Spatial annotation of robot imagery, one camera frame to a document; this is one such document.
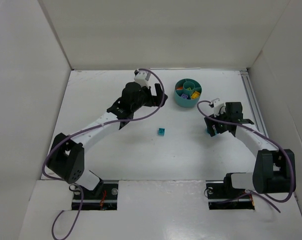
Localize small teal lego brick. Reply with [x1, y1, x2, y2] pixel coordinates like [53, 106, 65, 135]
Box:
[158, 128, 165, 136]

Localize aluminium rail right side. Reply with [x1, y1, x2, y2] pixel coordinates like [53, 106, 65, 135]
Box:
[240, 70, 268, 137]

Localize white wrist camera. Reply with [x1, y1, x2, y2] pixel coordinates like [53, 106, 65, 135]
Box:
[134, 70, 151, 88]
[210, 98, 226, 118]

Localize yellow arched lego brick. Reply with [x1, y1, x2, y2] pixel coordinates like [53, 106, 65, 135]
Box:
[191, 91, 200, 99]

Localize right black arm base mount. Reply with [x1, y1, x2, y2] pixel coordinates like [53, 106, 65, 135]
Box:
[204, 180, 255, 210]

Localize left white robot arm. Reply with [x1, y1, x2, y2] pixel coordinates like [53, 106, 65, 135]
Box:
[45, 82, 168, 198]

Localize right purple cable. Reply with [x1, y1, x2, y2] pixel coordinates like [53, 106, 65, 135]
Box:
[196, 100, 297, 213]

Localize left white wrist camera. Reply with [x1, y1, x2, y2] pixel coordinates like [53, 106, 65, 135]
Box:
[134, 70, 151, 88]

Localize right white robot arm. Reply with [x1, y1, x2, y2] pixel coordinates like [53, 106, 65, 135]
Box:
[204, 98, 296, 202]

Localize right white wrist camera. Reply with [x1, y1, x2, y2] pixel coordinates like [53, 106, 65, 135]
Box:
[210, 98, 226, 118]

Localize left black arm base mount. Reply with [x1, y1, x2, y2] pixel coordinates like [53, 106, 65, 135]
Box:
[69, 180, 119, 211]

